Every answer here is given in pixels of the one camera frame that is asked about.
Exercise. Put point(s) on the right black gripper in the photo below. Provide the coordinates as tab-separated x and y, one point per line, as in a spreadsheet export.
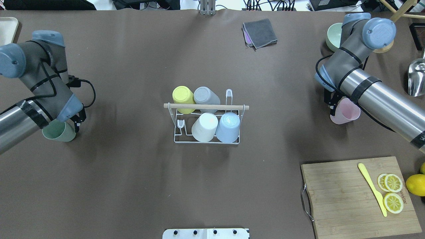
333	100

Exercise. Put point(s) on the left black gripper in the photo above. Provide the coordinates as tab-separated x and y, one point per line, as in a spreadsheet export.
79	120

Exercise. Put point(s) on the pink plastic cup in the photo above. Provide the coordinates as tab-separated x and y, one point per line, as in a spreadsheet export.
345	112

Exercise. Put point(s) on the green plastic cup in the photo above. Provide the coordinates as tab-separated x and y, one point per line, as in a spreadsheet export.
59	131

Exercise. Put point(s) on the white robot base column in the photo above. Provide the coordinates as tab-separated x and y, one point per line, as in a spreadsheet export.
207	233

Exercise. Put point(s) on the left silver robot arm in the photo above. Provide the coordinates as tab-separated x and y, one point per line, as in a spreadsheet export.
41	65

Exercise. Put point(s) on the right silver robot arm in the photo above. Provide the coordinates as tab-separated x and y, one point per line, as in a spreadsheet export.
361	35

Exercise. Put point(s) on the light blue plastic cup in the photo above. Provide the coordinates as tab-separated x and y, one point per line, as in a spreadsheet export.
228	128

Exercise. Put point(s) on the yellow plastic cup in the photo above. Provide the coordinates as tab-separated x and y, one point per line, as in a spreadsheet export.
183	95

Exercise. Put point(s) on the white cup holder rack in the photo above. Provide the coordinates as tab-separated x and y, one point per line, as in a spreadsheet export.
185	115

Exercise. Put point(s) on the cream plastic cup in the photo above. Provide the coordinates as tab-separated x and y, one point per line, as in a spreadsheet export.
203	130

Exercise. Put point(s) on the grey plastic cup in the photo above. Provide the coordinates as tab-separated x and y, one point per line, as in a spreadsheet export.
203	95

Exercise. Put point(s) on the yellow plastic knife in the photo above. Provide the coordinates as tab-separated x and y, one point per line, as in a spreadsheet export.
363	170

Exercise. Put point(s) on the green ceramic bowl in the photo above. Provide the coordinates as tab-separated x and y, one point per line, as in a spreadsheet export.
333	36

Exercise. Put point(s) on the lemon slice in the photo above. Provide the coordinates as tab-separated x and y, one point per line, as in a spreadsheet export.
381	183
393	203
393	183

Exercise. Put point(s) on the metal scoop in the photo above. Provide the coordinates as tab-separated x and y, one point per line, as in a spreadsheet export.
416	76

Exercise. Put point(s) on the bamboo cutting board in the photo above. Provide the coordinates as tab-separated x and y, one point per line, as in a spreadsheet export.
344	207

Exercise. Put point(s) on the grey folded cloth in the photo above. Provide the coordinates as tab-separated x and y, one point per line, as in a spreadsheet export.
259	33

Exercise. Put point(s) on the wooden mug tree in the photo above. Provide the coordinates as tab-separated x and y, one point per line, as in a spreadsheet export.
401	12

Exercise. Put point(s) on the cream plastic tray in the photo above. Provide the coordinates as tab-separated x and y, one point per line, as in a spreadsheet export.
8	29

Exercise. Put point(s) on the aluminium frame post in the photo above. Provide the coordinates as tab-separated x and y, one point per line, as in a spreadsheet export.
207	7

